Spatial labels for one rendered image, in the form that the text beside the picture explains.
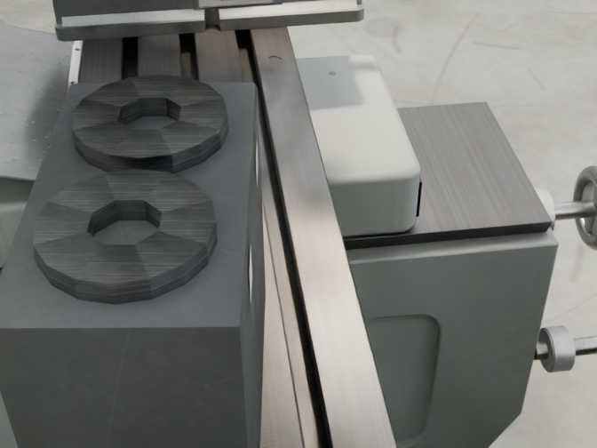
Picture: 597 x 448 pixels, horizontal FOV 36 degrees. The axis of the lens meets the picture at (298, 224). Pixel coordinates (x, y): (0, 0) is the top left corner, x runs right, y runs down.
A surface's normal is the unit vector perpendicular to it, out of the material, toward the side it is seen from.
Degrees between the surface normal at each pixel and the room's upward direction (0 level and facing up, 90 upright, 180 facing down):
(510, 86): 0
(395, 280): 90
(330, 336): 0
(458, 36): 0
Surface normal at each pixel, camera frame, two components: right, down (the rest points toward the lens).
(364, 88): 0.00, -0.78
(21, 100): 0.27, -0.77
